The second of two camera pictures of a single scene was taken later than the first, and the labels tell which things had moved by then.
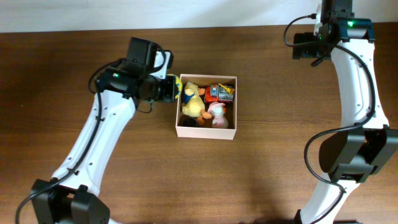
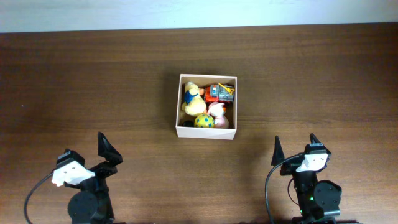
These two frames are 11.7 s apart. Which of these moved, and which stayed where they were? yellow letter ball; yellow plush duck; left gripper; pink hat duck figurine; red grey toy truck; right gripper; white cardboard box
Moved: yellow letter ball; right gripper; left gripper
Stayed: white cardboard box; pink hat duck figurine; red grey toy truck; yellow plush duck
